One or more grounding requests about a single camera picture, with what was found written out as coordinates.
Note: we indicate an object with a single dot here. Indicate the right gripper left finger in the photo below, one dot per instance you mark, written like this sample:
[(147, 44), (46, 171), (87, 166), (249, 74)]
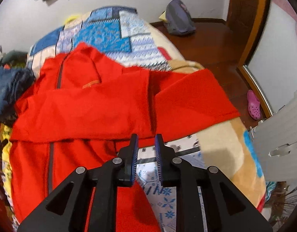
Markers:
[(87, 199)]

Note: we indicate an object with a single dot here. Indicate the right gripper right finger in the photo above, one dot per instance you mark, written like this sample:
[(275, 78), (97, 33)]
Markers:
[(206, 199)]

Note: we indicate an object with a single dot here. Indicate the red zip jacket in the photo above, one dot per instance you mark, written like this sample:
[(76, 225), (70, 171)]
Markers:
[(83, 109)]

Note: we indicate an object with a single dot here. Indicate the yellow duck garment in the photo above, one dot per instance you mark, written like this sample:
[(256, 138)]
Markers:
[(5, 135)]

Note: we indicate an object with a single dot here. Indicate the pink croc shoe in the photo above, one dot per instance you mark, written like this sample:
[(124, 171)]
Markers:
[(253, 105)]

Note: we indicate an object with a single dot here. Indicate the folded blue jeans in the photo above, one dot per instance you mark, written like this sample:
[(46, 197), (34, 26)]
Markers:
[(13, 83)]

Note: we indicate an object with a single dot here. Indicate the dark green pillow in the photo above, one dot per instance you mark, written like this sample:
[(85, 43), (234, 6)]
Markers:
[(15, 58)]

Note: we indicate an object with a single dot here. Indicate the blue patchwork bed quilt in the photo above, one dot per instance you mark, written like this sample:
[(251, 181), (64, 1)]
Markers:
[(121, 35)]

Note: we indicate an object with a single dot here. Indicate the grey purple backpack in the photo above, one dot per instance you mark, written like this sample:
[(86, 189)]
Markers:
[(177, 19)]

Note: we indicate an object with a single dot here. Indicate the brown wooden door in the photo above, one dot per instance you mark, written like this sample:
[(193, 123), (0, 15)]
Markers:
[(247, 18)]

